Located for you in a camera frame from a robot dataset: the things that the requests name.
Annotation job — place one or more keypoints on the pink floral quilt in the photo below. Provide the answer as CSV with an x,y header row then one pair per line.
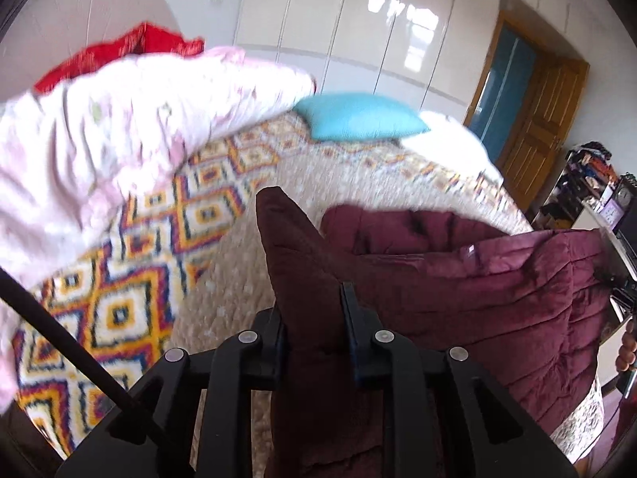
x,y
99,134

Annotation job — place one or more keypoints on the person's right hand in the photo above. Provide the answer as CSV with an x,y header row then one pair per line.
x,y
627,348

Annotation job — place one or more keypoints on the blue door panel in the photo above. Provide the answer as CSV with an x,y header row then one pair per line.
x,y
505,89

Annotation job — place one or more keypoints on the turquoise pillow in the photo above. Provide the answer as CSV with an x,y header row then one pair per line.
x,y
361,117

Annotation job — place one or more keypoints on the patterned bed blanket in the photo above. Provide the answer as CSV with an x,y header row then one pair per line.
x,y
199,239

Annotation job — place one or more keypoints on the maroon puffer jacket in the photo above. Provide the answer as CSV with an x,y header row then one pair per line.
x,y
448,284

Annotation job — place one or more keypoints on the red cloth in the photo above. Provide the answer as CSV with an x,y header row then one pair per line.
x,y
124,50

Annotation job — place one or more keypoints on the white arched headboard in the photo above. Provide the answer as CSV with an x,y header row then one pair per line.
x,y
89,15

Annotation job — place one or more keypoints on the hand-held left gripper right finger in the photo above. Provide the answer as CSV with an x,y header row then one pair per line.
x,y
351,346

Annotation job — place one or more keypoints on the table clock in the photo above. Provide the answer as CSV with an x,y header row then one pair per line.
x,y
617,206

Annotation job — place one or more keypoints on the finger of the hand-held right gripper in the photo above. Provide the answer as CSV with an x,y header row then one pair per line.
x,y
619,286

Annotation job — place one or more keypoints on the shelf with clothes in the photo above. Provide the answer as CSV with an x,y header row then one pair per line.
x,y
577,184

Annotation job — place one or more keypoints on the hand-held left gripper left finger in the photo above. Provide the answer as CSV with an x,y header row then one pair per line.
x,y
276,346

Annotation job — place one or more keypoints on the wooden door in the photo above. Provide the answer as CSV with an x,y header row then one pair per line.
x,y
545,129

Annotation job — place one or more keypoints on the glossy white wardrobe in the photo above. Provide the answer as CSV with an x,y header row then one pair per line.
x,y
358,30

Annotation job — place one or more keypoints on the white pillow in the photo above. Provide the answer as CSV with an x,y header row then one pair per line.
x,y
453,147

